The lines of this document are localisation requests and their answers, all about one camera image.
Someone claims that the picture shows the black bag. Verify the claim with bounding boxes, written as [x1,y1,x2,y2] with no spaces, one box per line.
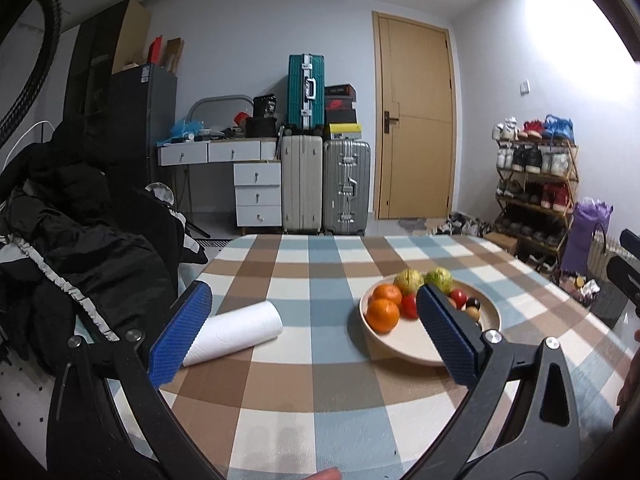
[252,95,278,136]

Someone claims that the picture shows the dark grey basket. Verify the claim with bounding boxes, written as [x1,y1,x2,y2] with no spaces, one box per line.
[562,270,633,328]

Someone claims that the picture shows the wooden shoe rack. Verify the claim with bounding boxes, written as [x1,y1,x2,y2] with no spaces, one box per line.
[492,137,580,273]

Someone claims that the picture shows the black red shoe box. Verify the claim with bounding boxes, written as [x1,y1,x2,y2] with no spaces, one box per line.
[325,85,357,111]

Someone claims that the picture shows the purple bag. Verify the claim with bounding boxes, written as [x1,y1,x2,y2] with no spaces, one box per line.
[560,200,614,277]

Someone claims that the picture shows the bicycle tire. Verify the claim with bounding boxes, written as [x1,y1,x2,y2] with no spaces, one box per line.
[0,0,66,148]

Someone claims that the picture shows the low cardboard box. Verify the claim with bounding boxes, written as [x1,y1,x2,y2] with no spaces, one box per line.
[482,232,519,257]

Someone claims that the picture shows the orange mandarin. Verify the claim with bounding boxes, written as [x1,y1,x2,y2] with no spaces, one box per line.
[373,283,403,306]
[366,298,401,335]

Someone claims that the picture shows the blue plastic bag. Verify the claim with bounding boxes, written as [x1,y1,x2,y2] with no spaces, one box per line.
[170,119,206,138]

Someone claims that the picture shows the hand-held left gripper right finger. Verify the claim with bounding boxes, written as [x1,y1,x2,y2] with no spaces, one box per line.
[400,284,582,480]

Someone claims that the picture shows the wooden door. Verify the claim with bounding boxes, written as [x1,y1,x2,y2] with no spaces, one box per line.
[372,10,456,221]

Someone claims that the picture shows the pile of grey sneakers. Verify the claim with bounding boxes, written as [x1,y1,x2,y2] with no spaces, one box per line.
[435,212,493,238]

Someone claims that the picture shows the white desk with drawers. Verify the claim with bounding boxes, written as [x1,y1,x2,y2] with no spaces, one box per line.
[157,137,282,236]

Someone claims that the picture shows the dark tall cabinet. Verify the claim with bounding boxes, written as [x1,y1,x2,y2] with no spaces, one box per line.
[65,0,152,161]

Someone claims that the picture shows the white radiator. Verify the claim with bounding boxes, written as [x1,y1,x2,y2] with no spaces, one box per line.
[587,230,623,283]

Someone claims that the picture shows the green yellow round fruit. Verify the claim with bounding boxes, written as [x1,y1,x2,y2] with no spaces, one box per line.
[394,269,425,295]
[424,267,454,292]

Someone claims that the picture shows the black yellow box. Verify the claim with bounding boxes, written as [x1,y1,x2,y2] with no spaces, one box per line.
[324,122,363,142]

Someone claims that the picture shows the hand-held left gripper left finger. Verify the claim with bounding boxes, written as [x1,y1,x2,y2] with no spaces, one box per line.
[46,281,226,480]

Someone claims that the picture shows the white paper towel roll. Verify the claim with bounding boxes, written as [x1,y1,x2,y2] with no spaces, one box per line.
[182,301,283,366]

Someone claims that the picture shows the beige suitcase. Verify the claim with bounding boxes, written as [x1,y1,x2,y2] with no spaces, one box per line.
[281,135,323,235]

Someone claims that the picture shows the teal suitcase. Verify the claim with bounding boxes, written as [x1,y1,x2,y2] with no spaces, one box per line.
[287,54,325,131]

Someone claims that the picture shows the pile of black jackets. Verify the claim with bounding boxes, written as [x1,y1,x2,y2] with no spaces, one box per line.
[0,122,208,376]

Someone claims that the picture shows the person's right hand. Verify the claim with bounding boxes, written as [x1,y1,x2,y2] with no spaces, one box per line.
[614,329,640,431]

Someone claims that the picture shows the cream round plate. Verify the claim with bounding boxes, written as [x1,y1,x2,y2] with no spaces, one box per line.
[359,274,501,367]

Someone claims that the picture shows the shoe rack with shoes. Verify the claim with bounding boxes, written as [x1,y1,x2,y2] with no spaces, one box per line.
[492,115,576,267]

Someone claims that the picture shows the brown cardboard box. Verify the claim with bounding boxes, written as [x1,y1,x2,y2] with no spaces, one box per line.
[166,37,184,74]

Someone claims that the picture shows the silver suitcase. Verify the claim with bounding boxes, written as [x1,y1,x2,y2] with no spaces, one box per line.
[322,140,372,236]

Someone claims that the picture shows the dark grey refrigerator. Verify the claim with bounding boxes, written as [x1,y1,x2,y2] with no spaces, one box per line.
[107,65,178,191]

